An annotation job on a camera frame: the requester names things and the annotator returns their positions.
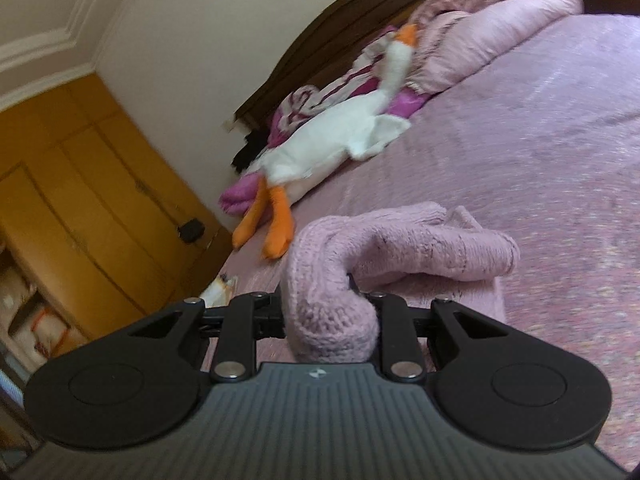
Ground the white orange storage bag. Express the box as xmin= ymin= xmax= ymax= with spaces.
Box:
xmin=7 ymin=305 xmax=83 ymax=361

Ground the dark wooden headboard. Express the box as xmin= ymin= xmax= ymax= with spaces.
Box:
xmin=234 ymin=0 xmax=506 ymax=128

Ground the purple white patterned blanket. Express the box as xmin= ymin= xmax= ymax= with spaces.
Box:
xmin=267 ymin=25 xmax=401 ymax=148

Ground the pink pillow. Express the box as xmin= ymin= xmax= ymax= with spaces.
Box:
xmin=407 ymin=0 xmax=585 ymax=96

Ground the white goose plush toy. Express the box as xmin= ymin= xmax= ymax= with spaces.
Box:
xmin=231 ymin=24 xmax=418 ymax=261

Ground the dark clothing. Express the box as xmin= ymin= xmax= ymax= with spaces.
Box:
xmin=231 ymin=130 xmax=273 ymax=173

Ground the pink knit cardigan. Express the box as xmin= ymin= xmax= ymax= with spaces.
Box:
xmin=280 ymin=201 xmax=521 ymax=365

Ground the wooden wardrobe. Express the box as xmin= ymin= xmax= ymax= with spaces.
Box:
xmin=0 ymin=72 xmax=233 ymax=361

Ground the small black bag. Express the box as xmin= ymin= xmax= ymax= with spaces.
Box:
xmin=178 ymin=218 xmax=206 ymax=243

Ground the white long box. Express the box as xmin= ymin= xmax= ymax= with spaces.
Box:
xmin=200 ymin=274 xmax=236 ymax=308

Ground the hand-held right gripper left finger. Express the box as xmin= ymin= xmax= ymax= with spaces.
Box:
xmin=120 ymin=292 xmax=287 ymax=383

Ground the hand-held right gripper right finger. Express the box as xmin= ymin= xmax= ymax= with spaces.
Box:
xmin=367 ymin=292 xmax=521 ymax=385

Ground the magenta blanket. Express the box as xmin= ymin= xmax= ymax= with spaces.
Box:
xmin=217 ymin=87 xmax=433 ymax=217

